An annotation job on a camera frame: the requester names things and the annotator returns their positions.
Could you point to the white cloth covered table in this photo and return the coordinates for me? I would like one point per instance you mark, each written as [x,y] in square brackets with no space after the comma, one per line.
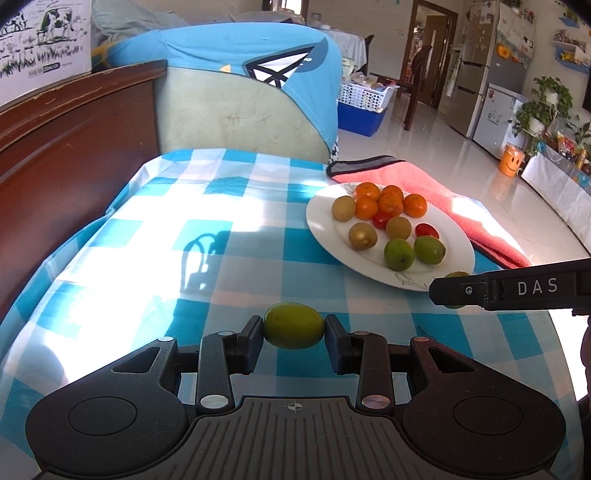
[351,46]

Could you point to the red cherry tomato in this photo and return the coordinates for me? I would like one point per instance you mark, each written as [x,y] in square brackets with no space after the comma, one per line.
[427,230]
[381,220]

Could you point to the white covered low bench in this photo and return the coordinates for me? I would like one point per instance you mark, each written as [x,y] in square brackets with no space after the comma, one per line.
[554,189]

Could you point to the blue wall shelf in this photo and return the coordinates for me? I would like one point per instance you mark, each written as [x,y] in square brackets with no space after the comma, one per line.
[572,64]

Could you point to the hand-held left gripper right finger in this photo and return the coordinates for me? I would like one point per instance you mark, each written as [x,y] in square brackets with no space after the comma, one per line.
[336,346]

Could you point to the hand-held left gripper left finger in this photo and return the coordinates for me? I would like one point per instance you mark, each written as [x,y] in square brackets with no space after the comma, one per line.
[253,346]

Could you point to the person's right hand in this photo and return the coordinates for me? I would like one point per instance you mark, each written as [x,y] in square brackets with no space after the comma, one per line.
[587,355]

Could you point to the white cow print cardboard box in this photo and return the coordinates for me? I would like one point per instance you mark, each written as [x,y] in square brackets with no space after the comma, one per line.
[37,46]

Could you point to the orange smiley bucket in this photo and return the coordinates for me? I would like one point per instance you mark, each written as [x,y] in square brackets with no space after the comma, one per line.
[511,160]

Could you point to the green potted plant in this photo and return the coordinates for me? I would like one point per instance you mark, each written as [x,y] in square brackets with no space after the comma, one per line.
[533,120]
[551,90]

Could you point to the pink towel with grey edge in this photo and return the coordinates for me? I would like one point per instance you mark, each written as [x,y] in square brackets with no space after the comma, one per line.
[471,217]

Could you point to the blue white checked tablecloth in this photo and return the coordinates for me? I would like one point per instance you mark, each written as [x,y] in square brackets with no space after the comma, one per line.
[184,286]

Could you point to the row of colourful bottles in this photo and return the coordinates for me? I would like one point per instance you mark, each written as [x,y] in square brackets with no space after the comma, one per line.
[579,154]

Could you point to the white plastic basket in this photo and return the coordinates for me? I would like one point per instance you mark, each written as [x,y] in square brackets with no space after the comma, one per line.
[364,98]

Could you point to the blue printed cloth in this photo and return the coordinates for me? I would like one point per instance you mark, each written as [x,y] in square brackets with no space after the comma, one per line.
[198,46]

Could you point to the blue plastic bin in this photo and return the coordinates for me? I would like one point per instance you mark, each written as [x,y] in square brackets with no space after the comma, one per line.
[360,121]

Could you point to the green jujube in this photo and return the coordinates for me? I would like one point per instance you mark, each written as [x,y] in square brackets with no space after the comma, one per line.
[293,325]
[429,249]
[457,274]
[398,254]

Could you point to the brown wooden door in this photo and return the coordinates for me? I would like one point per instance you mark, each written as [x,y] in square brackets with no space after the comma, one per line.
[434,55]

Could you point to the silver fridge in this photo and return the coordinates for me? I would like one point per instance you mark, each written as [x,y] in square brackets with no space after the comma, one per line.
[471,69]

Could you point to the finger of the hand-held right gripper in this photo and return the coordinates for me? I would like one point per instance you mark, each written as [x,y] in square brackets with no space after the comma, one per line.
[455,290]

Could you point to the small orange mandarin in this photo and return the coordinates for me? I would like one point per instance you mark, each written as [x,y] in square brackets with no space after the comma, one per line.
[415,205]
[368,189]
[390,206]
[393,190]
[366,208]

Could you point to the grey green quilt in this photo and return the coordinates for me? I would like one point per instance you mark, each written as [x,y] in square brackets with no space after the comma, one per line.
[129,23]

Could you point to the white plate with line drawing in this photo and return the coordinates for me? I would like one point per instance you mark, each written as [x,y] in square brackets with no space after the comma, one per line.
[332,240]

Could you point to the white bag with green label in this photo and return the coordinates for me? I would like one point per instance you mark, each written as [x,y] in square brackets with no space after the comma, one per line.
[347,69]

